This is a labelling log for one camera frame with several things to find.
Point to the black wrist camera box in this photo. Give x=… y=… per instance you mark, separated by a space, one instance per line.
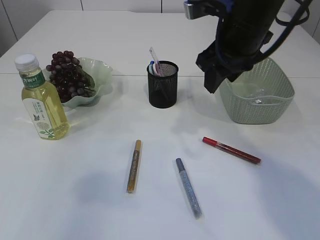
x=195 y=9

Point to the gold glitter pen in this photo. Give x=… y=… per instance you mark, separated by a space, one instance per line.
x=133 y=172

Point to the blue safety scissors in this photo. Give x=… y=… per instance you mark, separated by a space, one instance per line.
x=151 y=68

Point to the green wavy glass plate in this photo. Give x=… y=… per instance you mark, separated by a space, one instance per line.
x=101 y=74

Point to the green plastic woven basket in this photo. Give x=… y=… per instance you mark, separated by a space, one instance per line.
x=266 y=74

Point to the purple artificial grape bunch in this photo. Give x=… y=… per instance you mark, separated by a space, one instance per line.
x=67 y=75

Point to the pink purple safety scissors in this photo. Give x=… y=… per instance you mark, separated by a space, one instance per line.
x=156 y=70

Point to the clear plastic ruler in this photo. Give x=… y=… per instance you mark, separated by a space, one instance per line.
x=155 y=59

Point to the clear plastic sheet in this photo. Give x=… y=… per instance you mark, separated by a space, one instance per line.
x=258 y=96

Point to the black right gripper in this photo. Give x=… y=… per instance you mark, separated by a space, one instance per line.
x=229 y=55

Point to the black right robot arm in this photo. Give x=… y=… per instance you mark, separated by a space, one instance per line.
x=242 y=29

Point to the red marker pen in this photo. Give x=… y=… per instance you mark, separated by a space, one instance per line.
x=232 y=151

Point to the black mesh pen holder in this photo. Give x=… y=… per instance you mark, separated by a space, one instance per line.
x=163 y=90

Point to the yellow tea drink bottle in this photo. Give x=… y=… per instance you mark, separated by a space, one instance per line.
x=41 y=99

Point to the silver glitter pen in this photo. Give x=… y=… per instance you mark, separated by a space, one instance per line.
x=188 y=189

